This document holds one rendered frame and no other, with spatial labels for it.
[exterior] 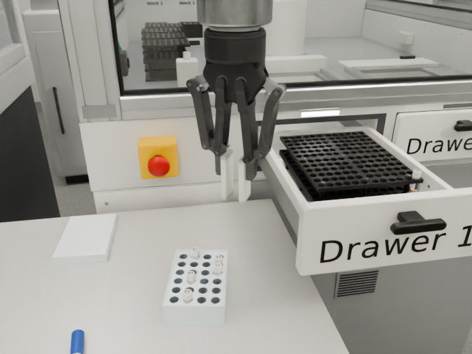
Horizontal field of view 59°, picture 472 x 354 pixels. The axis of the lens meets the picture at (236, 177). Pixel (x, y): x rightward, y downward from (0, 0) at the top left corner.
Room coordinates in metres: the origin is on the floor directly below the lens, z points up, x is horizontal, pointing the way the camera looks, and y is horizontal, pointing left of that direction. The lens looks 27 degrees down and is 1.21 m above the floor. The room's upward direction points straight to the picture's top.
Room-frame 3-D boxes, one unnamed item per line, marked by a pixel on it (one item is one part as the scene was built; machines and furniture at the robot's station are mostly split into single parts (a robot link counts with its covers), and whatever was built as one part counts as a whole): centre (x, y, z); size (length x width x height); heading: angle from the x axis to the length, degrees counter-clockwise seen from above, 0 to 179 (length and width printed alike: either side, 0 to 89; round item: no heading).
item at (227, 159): (0.53, 0.01, 0.94); 0.03 x 0.01 x 0.07; 158
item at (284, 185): (0.69, -0.19, 0.86); 0.40 x 0.26 x 0.06; 10
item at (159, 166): (0.69, 0.14, 0.88); 0.04 x 0.03 x 0.04; 100
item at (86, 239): (0.62, 0.27, 0.77); 0.13 x 0.09 x 0.02; 6
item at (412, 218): (0.46, -0.23, 0.91); 0.07 x 0.04 x 0.01; 100
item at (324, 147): (0.68, -0.19, 0.87); 0.22 x 0.18 x 0.06; 10
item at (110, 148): (1.28, -0.13, 0.87); 1.02 x 0.95 x 0.14; 100
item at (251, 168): (0.51, -0.03, 0.96); 0.03 x 0.01 x 0.05; 68
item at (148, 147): (0.73, 0.15, 0.88); 0.07 x 0.05 x 0.07; 100
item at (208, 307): (0.48, 0.06, 0.78); 0.12 x 0.08 x 0.04; 179
